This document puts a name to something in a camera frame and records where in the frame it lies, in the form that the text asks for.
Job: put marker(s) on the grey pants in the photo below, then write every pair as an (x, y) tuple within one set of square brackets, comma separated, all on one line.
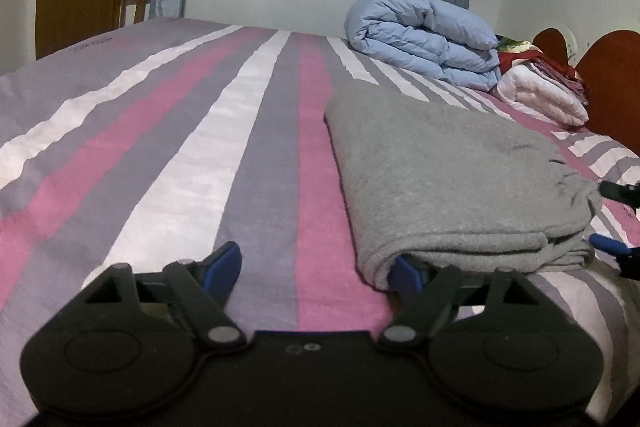
[(450, 177)]

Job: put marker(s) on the striped purple pink bed sheet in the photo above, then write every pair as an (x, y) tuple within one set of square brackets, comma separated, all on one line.
[(150, 147)]

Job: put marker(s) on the wooden chair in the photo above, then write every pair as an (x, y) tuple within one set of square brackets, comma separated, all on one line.
[(137, 4)]

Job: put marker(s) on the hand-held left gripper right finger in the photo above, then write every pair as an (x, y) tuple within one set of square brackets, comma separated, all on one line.
[(404, 277)]

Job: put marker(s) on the red patterned cloth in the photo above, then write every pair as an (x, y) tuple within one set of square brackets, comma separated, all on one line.
[(545, 64)]

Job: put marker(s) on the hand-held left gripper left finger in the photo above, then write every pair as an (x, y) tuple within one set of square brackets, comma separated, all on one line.
[(223, 268)]

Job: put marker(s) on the folded light blue duvet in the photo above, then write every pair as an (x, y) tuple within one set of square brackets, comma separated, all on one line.
[(420, 37)]

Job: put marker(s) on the folded white pink blanket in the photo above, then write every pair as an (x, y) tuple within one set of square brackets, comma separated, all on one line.
[(540, 97)]

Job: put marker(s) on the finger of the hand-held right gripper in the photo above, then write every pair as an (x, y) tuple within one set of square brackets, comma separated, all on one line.
[(612, 248), (622, 192)]

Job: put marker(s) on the dark red wooden headboard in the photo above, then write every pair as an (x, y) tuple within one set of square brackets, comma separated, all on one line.
[(610, 77)]

